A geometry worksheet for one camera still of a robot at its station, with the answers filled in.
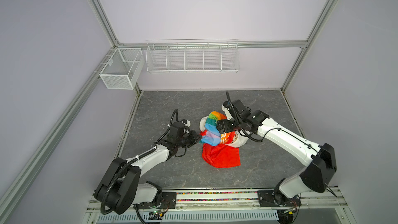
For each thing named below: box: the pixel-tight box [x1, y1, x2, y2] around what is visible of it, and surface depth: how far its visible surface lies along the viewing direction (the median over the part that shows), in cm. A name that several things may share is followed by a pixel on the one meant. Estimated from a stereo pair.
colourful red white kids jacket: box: [198, 110, 249, 168], surface depth 87 cm
